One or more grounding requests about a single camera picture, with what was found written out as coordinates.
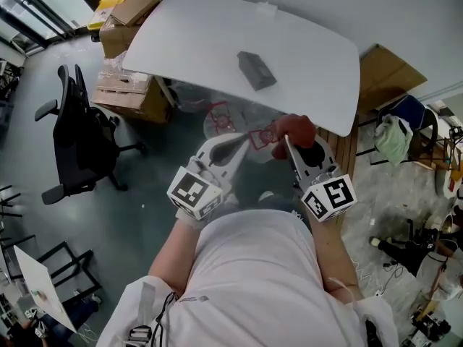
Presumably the clear bag with red print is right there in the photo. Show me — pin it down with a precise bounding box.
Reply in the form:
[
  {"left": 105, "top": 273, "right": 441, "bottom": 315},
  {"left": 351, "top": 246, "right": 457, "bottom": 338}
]
[
  {"left": 202, "top": 100, "right": 250, "bottom": 141},
  {"left": 248, "top": 120, "right": 286, "bottom": 152}
]

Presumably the black cord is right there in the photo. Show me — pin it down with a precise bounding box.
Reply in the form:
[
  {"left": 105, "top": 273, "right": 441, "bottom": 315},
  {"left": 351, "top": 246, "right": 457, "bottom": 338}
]
[{"left": 150, "top": 291, "right": 179, "bottom": 347}]

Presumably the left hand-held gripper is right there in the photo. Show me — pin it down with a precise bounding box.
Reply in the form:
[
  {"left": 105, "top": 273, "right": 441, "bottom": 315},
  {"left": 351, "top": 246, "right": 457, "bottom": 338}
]
[{"left": 166, "top": 134, "right": 251, "bottom": 220}]

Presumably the brown cardboard box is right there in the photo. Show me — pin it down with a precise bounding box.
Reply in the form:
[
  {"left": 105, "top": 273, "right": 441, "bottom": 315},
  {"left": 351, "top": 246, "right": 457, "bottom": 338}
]
[
  {"left": 109, "top": 0, "right": 163, "bottom": 27},
  {"left": 98, "top": 14, "right": 142, "bottom": 60}
]

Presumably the blue chair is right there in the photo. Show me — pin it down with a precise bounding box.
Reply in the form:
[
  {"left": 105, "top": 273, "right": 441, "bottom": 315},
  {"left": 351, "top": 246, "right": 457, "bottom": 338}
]
[{"left": 356, "top": 94, "right": 441, "bottom": 168}]

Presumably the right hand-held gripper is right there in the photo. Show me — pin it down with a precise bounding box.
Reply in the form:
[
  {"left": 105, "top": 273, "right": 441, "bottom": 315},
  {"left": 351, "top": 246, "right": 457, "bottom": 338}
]
[{"left": 284, "top": 134, "right": 357, "bottom": 223}]

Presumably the person in white shirt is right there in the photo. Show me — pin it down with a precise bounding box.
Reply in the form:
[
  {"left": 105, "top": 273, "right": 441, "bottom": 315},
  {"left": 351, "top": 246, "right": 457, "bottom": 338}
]
[{"left": 95, "top": 207, "right": 401, "bottom": 347}]

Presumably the small white table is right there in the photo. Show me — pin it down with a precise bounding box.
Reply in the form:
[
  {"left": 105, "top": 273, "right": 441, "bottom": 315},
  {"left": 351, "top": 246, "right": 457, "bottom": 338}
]
[{"left": 13, "top": 244, "right": 77, "bottom": 335}]

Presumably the yellow box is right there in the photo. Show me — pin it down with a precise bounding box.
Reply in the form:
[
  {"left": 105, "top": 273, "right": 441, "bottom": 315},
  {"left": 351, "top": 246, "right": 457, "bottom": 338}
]
[{"left": 88, "top": 0, "right": 126, "bottom": 32}]

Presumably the black framed glass wall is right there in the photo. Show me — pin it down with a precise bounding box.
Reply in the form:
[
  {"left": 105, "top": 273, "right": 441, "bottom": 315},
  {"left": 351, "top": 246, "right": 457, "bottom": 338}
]
[{"left": 0, "top": 0, "right": 95, "bottom": 56}]

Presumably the red round object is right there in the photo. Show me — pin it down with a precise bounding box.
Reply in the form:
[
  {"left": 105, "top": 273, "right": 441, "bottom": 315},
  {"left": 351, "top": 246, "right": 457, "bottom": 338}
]
[{"left": 271, "top": 114, "right": 318, "bottom": 160}]

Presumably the black office chair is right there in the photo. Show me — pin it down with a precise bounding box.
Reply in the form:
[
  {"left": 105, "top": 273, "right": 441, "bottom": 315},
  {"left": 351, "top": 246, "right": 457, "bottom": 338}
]
[{"left": 34, "top": 63, "right": 148, "bottom": 206}]

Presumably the grey box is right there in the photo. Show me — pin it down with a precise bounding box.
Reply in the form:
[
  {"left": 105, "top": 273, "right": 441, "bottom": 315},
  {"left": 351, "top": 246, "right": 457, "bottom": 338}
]
[{"left": 237, "top": 51, "right": 279, "bottom": 93}]

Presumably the wooden slat panel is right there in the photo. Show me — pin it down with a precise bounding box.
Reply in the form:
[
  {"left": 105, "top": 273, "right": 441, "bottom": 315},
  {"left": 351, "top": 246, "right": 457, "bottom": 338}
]
[{"left": 317, "top": 113, "right": 360, "bottom": 209}]

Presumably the person's right forearm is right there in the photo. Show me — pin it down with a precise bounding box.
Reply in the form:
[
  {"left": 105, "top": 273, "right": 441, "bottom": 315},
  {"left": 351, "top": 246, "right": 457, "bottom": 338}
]
[{"left": 310, "top": 215, "right": 364, "bottom": 299}]

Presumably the flat cardboard sheet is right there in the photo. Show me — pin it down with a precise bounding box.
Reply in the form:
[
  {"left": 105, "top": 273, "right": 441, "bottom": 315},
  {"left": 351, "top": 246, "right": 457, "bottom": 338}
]
[{"left": 356, "top": 43, "right": 428, "bottom": 116}]

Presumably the white wristband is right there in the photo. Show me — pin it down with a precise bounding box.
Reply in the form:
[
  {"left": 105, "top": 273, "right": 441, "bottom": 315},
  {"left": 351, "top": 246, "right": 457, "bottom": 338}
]
[{"left": 175, "top": 207, "right": 206, "bottom": 232}]

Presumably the person's left forearm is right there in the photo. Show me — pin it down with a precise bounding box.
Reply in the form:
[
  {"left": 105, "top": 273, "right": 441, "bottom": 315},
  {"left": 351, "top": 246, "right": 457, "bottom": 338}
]
[{"left": 148, "top": 222, "right": 203, "bottom": 293}]

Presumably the black metal frame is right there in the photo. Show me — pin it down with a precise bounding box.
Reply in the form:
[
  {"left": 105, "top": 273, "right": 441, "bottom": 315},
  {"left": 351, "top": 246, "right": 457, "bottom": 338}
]
[{"left": 35, "top": 240, "right": 103, "bottom": 301}]

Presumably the grey strap buckle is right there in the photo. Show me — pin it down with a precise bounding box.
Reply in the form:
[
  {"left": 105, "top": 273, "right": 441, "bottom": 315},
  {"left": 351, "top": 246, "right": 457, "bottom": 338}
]
[{"left": 124, "top": 325, "right": 153, "bottom": 347}]

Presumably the large taped cardboard box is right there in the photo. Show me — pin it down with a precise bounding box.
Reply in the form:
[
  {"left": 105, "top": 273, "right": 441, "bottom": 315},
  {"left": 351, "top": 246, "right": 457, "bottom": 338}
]
[{"left": 90, "top": 71, "right": 175, "bottom": 124}]

